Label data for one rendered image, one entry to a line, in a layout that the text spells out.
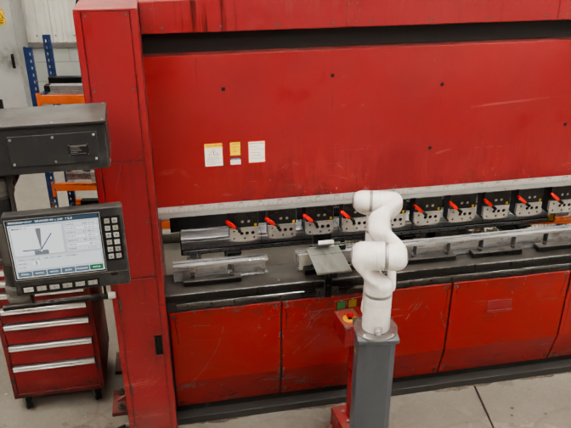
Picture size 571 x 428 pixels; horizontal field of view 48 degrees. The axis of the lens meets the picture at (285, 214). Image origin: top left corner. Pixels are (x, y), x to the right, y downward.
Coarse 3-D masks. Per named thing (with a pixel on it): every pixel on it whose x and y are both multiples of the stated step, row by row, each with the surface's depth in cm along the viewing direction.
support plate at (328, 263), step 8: (312, 248) 348; (320, 248) 348; (328, 248) 348; (336, 248) 348; (312, 256) 340; (320, 256) 340; (328, 256) 340; (336, 256) 340; (344, 256) 340; (320, 264) 333; (328, 264) 333; (336, 264) 333; (344, 264) 333; (320, 272) 326; (328, 272) 326; (336, 272) 327; (344, 272) 328
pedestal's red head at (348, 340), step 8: (360, 296) 335; (336, 312) 333; (344, 312) 333; (352, 312) 333; (336, 320) 331; (336, 328) 333; (344, 328) 322; (352, 328) 322; (344, 336) 323; (352, 336) 324; (344, 344) 325; (352, 344) 326
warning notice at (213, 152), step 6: (204, 144) 310; (210, 144) 310; (216, 144) 311; (210, 150) 312; (216, 150) 312; (222, 150) 313; (210, 156) 313; (216, 156) 314; (222, 156) 314; (210, 162) 314; (216, 162) 315; (222, 162) 316
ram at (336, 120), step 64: (192, 64) 293; (256, 64) 298; (320, 64) 304; (384, 64) 310; (448, 64) 316; (512, 64) 322; (192, 128) 305; (256, 128) 311; (320, 128) 318; (384, 128) 324; (448, 128) 331; (512, 128) 338; (192, 192) 319; (256, 192) 326; (320, 192) 333; (448, 192) 347
